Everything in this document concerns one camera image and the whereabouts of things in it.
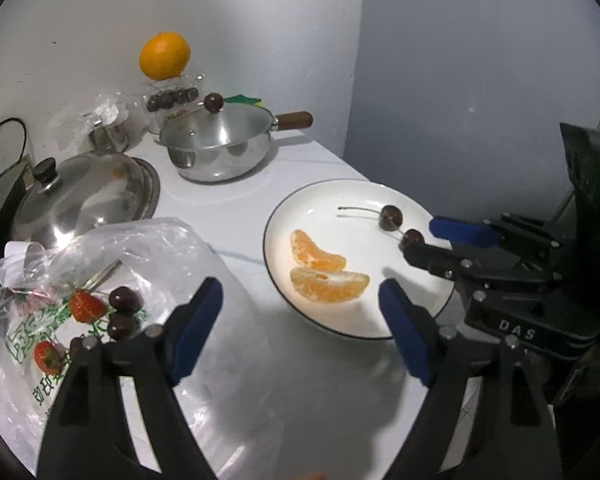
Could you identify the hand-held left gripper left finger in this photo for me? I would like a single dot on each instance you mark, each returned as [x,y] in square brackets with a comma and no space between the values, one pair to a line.
[195,330]

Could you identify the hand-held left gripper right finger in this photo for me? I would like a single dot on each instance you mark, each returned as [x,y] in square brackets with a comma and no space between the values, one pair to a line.
[405,330]

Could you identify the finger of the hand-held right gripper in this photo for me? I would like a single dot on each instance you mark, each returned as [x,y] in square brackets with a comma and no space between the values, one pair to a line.
[455,265]
[460,230]

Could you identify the orange segment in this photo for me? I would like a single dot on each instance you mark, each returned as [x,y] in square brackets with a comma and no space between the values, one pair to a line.
[327,285]
[317,255]

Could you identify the clear printed plastic bag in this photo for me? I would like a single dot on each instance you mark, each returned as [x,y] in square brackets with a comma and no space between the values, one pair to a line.
[145,250]

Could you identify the white plate dark rim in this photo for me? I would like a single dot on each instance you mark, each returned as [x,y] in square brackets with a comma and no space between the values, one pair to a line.
[330,210]

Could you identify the red strawberry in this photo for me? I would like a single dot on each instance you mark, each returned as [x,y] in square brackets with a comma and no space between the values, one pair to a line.
[85,306]
[47,357]

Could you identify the steel pan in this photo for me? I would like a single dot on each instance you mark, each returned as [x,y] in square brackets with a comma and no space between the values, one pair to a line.
[152,190]

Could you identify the grey refrigerator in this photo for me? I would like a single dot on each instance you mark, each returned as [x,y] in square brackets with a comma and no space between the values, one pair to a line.
[480,85]

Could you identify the steel lid black knob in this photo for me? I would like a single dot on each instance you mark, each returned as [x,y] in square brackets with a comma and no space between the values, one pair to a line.
[80,200]

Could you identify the white paper slip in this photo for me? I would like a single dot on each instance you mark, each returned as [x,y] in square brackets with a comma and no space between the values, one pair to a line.
[15,252]

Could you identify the clear bag with steel cups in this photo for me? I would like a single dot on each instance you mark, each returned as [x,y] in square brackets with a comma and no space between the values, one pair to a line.
[110,132]

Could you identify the clear plastic fruit box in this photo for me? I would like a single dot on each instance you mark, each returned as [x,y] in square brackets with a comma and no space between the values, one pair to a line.
[172,97]

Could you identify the green yellow sponge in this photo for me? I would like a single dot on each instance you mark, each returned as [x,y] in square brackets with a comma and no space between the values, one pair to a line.
[242,99]

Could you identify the whole orange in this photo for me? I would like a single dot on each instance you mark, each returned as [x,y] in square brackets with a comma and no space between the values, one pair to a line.
[165,56]

